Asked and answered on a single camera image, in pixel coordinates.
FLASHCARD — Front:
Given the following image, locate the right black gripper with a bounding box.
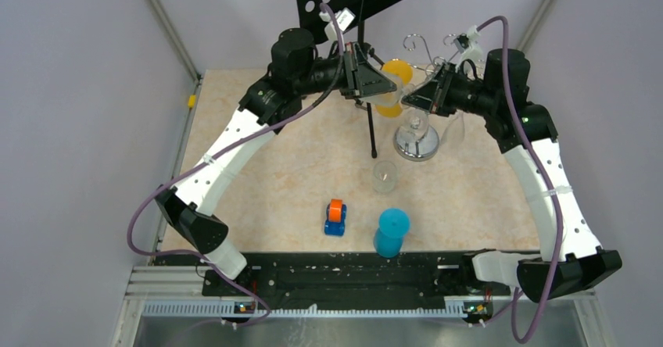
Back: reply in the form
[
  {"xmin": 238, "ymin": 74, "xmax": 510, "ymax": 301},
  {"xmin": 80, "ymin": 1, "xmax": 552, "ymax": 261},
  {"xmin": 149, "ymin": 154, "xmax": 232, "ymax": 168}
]
[{"xmin": 403, "ymin": 62, "xmax": 498, "ymax": 117}]

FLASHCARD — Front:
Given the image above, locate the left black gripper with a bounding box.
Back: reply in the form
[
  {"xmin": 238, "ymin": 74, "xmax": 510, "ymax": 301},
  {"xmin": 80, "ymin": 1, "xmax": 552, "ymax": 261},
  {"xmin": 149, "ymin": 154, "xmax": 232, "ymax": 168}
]
[{"xmin": 293, "ymin": 40, "xmax": 396, "ymax": 98}]

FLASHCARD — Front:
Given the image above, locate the clear wine glass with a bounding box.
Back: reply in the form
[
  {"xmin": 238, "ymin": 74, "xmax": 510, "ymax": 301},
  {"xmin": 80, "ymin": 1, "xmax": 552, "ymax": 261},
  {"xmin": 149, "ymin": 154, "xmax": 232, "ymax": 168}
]
[{"xmin": 396, "ymin": 109, "xmax": 429, "ymax": 144}]

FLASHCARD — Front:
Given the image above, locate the clear glass with clips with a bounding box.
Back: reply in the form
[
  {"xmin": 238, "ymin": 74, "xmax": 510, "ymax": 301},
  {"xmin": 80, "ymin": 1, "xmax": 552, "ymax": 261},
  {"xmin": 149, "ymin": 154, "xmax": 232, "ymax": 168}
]
[{"xmin": 359, "ymin": 72, "xmax": 415, "ymax": 108}]

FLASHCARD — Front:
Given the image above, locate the orange plastic wine glass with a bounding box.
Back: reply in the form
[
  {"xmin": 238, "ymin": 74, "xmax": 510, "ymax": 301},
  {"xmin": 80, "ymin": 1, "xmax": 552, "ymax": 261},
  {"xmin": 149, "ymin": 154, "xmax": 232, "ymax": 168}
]
[{"xmin": 375, "ymin": 59, "xmax": 414, "ymax": 118}]

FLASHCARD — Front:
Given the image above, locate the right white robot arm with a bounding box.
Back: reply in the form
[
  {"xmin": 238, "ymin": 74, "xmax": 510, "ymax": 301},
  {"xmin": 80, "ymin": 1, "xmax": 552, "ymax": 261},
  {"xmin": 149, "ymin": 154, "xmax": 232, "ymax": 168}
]
[{"xmin": 403, "ymin": 48, "xmax": 622, "ymax": 302}]

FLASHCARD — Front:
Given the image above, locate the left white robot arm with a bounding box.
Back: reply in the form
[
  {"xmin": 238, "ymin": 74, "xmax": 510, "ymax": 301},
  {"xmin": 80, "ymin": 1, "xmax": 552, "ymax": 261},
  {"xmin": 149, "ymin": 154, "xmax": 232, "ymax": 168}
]
[{"xmin": 155, "ymin": 28, "xmax": 403, "ymax": 295}]

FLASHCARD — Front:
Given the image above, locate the blue plastic wine glass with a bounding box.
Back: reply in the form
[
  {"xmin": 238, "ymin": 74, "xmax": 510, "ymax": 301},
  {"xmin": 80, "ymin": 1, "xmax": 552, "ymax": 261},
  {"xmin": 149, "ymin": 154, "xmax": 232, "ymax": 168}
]
[{"xmin": 373, "ymin": 208, "xmax": 410, "ymax": 259}]

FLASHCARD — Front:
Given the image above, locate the silver wire glass rack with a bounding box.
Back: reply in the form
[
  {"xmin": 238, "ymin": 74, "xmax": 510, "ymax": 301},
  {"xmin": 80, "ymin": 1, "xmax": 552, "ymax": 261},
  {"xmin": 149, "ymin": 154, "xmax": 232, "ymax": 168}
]
[{"xmin": 393, "ymin": 28, "xmax": 483, "ymax": 162}]

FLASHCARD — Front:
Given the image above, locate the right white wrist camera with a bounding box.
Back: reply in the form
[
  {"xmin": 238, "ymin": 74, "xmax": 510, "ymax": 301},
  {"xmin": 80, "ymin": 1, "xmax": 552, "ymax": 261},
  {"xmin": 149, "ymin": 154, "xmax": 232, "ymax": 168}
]
[{"xmin": 453, "ymin": 25, "xmax": 483, "ymax": 67}]

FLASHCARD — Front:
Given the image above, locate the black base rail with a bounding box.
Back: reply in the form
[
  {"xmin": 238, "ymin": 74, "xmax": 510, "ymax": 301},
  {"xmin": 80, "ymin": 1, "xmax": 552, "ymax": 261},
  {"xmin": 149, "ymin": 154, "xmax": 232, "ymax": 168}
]
[{"xmin": 152, "ymin": 251, "xmax": 524, "ymax": 312}]

